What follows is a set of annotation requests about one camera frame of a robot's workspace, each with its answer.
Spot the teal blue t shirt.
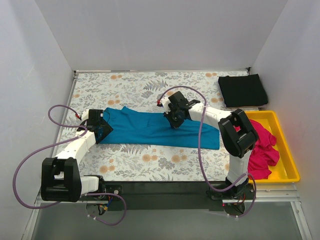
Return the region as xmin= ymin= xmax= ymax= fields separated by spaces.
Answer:
xmin=95 ymin=105 xmax=221 ymax=151

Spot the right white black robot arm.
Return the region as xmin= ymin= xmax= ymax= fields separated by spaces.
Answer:
xmin=157 ymin=91 xmax=259 ymax=199

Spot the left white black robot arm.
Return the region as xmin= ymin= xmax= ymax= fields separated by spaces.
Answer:
xmin=40 ymin=109 xmax=113 ymax=202

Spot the folded black t shirt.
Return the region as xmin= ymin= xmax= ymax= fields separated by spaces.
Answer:
xmin=218 ymin=74 xmax=269 ymax=108

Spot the magenta pink t shirt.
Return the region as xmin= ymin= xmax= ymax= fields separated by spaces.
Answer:
xmin=247 ymin=119 xmax=280 ymax=180

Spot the yellow plastic tray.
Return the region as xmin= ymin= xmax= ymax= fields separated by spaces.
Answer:
xmin=246 ymin=110 xmax=300 ymax=183

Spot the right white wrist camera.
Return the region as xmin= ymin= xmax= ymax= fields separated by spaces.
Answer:
xmin=157 ymin=97 xmax=171 ymax=112

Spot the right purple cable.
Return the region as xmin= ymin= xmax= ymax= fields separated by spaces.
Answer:
xmin=157 ymin=85 xmax=257 ymax=219

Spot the purple cable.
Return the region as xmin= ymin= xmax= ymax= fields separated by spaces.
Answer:
xmin=13 ymin=104 xmax=127 ymax=226
xmin=157 ymin=85 xmax=257 ymax=219

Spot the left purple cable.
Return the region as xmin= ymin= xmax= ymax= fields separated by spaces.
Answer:
xmin=13 ymin=104 xmax=127 ymax=226

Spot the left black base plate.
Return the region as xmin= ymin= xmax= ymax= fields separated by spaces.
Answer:
xmin=79 ymin=182 xmax=123 ymax=201

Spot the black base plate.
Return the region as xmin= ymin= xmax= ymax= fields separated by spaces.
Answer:
xmin=79 ymin=182 xmax=123 ymax=201
xmin=206 ymin=183 xmax=255 ymax=201

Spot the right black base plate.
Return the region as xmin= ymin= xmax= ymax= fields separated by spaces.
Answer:
xmin=206 ymin=183 xmax=255 ymax=201

